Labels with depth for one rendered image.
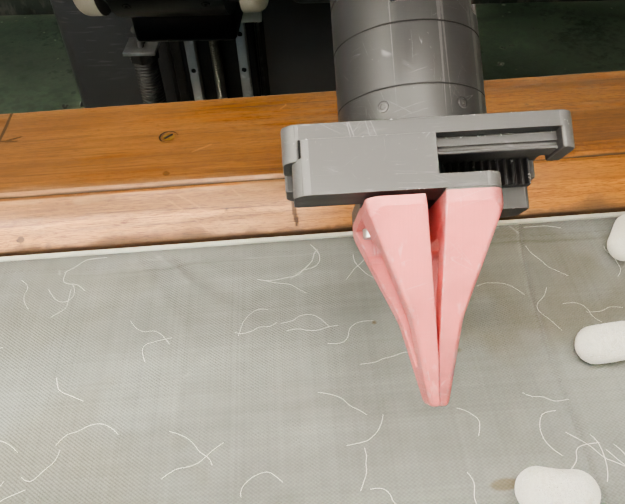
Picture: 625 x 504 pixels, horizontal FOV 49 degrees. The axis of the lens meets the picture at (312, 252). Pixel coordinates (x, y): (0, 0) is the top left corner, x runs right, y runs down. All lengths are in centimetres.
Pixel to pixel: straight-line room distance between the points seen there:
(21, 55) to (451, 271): 218
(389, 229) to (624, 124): 26
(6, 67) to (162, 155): 190
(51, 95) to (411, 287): 191
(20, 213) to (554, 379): 30
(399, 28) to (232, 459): 19
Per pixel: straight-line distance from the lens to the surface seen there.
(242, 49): 111
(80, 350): 37
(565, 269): 39
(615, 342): 34
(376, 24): 26
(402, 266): 24
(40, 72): 224
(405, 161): 24
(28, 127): 49
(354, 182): 23
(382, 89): 25
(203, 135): 44
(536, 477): 29
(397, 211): 23
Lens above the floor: 101
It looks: 44 degrees down
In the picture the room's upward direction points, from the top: 3 degrees counter-clockwise
